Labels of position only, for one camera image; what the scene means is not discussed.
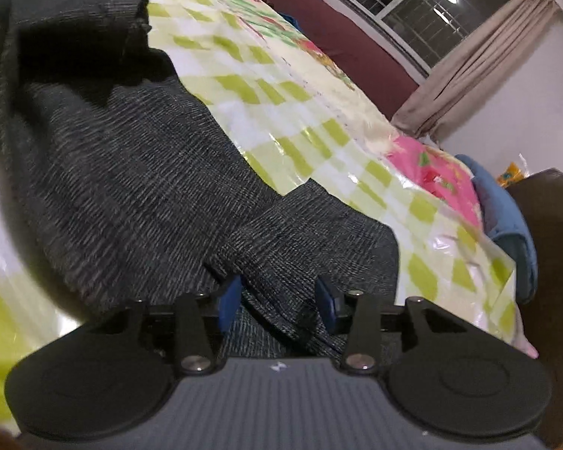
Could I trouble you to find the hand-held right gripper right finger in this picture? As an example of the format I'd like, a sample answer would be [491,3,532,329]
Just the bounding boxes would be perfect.
[300,274,467,377]

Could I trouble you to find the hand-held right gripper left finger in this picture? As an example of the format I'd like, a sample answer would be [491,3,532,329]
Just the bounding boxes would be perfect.
[91,273,243,377]

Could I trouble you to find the dark grey pants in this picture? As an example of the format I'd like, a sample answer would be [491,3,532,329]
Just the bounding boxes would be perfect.
[0,0,400,362]

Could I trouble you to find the pink floral bedsheet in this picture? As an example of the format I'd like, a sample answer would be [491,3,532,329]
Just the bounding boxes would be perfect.
[192,0,484,233]

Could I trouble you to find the blue pillow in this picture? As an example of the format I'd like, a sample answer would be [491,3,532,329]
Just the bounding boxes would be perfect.
[454,152,540,304]

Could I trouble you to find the yellow packet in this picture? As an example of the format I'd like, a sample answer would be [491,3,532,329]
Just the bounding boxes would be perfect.
[496,162,527,189]

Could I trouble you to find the dark brown headboard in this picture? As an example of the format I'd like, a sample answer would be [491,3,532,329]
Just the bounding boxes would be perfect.
[506,168,563,450]

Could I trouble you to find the maroon headboard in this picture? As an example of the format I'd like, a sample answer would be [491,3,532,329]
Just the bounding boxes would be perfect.
[257,0,429,123]

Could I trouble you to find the beige curtain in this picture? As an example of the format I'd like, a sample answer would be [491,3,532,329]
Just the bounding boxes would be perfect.
[391,0,560,138]

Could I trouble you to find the barred window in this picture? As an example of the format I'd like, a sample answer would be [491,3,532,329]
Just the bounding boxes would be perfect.
[324,0,521,71]

